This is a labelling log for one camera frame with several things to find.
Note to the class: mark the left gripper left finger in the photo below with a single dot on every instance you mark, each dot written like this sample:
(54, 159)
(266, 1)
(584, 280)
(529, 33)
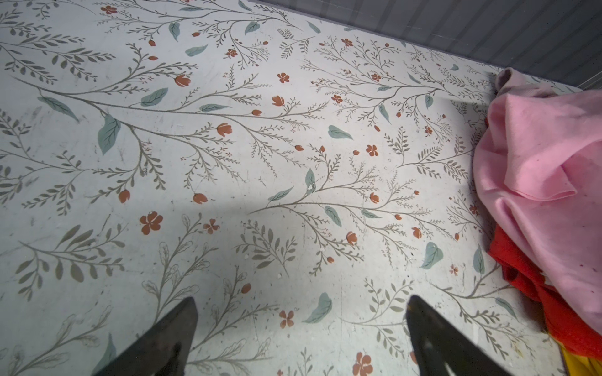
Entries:
(163, 349)

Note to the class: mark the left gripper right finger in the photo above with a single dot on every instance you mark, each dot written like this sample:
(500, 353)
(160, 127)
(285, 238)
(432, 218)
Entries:
(440, 349)

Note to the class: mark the yellow cloth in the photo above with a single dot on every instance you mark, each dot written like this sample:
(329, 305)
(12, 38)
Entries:
(577, 365)

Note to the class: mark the red cloth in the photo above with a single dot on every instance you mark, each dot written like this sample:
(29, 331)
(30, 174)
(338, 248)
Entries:
(562, 322)

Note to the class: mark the pink cloth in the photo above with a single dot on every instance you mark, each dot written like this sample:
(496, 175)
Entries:
(537, 170)

